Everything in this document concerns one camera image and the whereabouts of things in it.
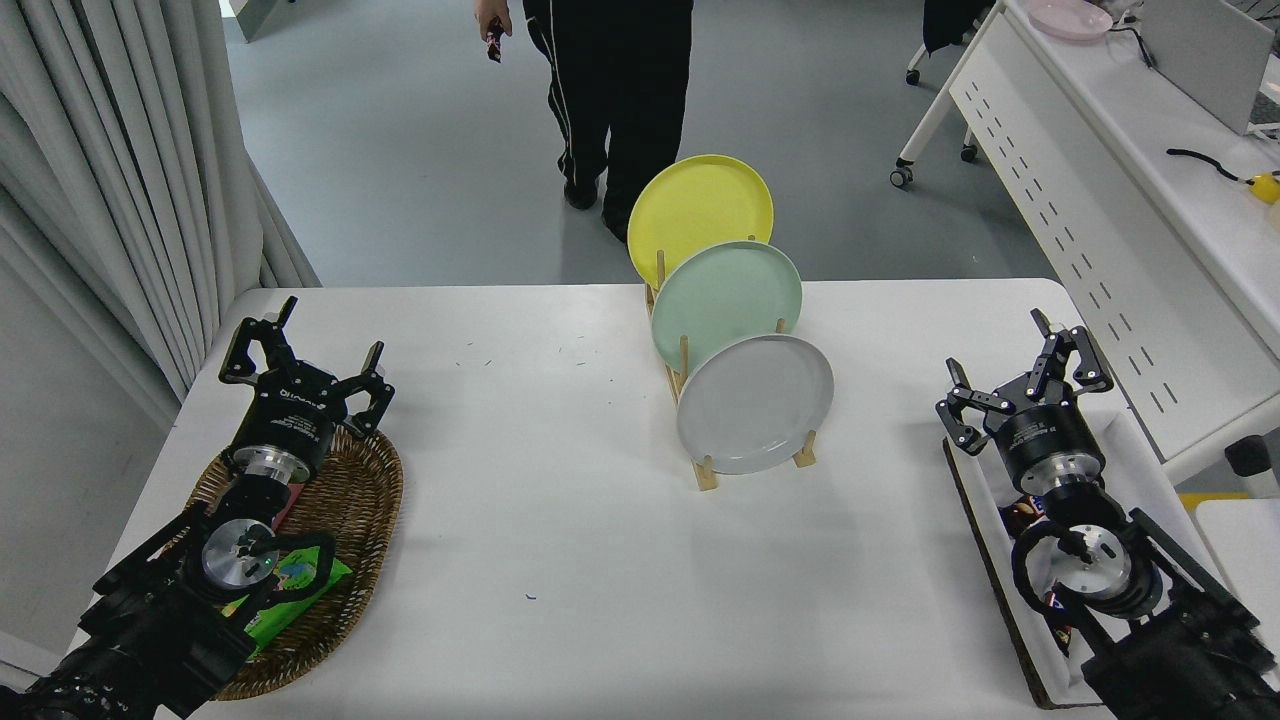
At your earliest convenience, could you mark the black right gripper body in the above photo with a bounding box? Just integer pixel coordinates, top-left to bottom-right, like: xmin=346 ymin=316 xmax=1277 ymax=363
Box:
xmin=988 ymin=398 xmax=1105 ymax=481

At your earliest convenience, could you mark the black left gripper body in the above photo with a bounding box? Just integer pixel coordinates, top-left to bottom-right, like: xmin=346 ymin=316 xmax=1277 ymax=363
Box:
xmin=236 ymin=362 xmax=351 ymax=463

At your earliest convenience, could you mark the grey plate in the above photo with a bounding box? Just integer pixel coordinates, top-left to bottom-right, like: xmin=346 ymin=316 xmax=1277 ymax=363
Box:
xmin=676 ymin=334 xmax=835 ymax=476

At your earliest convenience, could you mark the wooden plate rack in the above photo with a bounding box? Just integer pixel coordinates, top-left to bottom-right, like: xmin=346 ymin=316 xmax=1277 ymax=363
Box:
xmin=645 ymin=237 xmax=818 ymax=492

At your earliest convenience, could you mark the mint green plate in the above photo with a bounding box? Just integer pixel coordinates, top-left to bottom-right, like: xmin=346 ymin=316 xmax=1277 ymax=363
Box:
xmin=651 ymin=241 xmax=804 ymax=376

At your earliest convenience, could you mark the yellow plate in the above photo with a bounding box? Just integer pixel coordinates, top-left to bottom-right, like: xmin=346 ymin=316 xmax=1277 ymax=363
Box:
xmin=627 ymin=154 xmax=775 ymax=291

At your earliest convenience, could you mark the pink plate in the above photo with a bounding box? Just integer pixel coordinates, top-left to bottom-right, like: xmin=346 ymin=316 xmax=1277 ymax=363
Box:
xmin=1027 ymin=0 xmax=1114 ymax=41

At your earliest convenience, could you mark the brown and blue snack bar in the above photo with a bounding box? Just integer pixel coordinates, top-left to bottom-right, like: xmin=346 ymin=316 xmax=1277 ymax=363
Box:
xmin=1000 ymin=495 xmax=1051 ymax=536

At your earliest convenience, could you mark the brown wicker basket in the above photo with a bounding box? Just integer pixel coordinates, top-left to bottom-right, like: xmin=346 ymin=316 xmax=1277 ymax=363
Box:
xmin=185 ymin=425 xmax=404 ymax=701

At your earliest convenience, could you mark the white tray with brown edge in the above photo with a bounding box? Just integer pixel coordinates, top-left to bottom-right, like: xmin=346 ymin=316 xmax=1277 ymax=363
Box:
xmin=943 ymin=408 xmax=1280 ymax=711

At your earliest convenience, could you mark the green snack packet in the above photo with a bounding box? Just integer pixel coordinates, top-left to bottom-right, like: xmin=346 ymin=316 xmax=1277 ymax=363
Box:
xmin=220 ymin=545 xmax=354 ymax=661

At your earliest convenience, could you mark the brown Snickers bar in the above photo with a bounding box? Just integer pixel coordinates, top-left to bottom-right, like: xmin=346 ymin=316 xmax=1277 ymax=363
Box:
xmin=1042 ymin=590 xmax=1076 ymax=651

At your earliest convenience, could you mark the small white table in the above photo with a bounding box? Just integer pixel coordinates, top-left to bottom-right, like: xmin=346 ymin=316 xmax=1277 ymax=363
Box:
xmin=1195 ymin=498 xmax=1280 ymax=621

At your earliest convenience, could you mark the grey curtain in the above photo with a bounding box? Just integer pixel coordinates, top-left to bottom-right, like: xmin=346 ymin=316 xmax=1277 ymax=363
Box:
xmin=0 ymin=0 xmax=321 ymax=431

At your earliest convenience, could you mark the white perforated desk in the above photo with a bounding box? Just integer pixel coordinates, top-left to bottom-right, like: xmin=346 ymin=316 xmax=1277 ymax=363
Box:
xmin=890 ymin=0 xmax=1280 ymax=486

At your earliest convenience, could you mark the grey laptop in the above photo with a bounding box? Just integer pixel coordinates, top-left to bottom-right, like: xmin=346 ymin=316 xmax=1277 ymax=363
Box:
xmin=1140 ymin=0 xmax=1276 ymax=136

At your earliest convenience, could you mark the person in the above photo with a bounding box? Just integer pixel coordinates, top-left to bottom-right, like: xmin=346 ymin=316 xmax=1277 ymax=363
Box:
xmin=474 ymin=0 xmax=694 ymax=244

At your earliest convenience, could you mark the thick black cable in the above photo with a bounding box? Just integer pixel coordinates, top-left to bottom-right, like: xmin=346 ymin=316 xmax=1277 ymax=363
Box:
xmin=1166 ymin=148 xmax=1256 ymax=186

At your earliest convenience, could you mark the thin black cable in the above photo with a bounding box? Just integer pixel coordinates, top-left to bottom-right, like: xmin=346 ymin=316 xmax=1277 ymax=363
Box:
xmin=1105 ymin=15 xmax=1156 ymax=71

